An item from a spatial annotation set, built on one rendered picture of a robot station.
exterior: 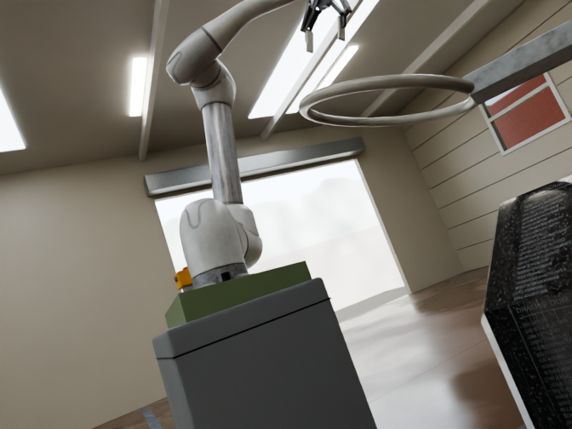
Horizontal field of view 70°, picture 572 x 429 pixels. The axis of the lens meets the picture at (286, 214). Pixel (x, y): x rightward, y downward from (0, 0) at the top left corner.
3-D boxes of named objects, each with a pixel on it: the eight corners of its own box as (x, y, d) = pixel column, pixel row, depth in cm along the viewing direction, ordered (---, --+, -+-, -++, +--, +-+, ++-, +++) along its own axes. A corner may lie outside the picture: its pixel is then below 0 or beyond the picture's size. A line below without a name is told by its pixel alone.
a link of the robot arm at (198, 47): (192, 17, 131) (210, 42, 144) (151, 55, 132) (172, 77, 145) (214, 43, 127) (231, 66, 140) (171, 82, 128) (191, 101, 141)
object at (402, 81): (494, 115, 122) (494, 105, 122) (463, 71, 81) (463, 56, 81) (343, 132, 149) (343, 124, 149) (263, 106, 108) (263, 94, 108)
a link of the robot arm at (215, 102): (203, 275, 127) (230, 277, 148) (252, 265, 124) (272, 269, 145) (178, 57, 145) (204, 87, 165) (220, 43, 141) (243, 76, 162)
